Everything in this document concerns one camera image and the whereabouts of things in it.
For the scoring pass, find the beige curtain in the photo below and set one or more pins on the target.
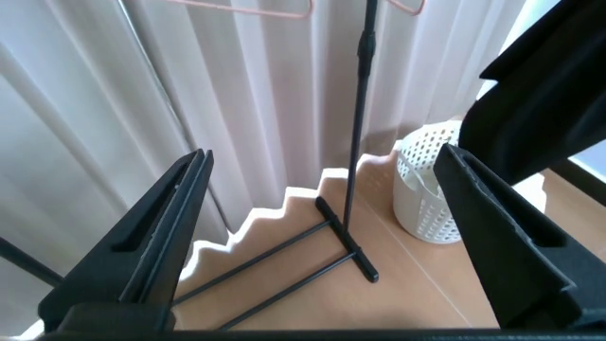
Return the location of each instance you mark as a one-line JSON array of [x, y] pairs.
[[260, 95]]

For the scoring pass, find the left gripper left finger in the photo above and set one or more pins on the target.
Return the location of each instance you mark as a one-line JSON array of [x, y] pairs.
[[142, 265]]

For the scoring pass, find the pink clothes hanger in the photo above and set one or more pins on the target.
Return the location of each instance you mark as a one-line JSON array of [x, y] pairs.
[[265, 12], [408, 11]]

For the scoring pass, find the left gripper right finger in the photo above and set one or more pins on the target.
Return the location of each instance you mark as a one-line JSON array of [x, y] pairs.
[[511, 256]]

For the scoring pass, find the black clothes rack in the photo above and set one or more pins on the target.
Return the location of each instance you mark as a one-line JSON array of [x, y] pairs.
[[360, 118]]

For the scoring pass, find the white laundry basket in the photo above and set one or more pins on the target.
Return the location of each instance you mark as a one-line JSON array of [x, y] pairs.
[[421, 208]]

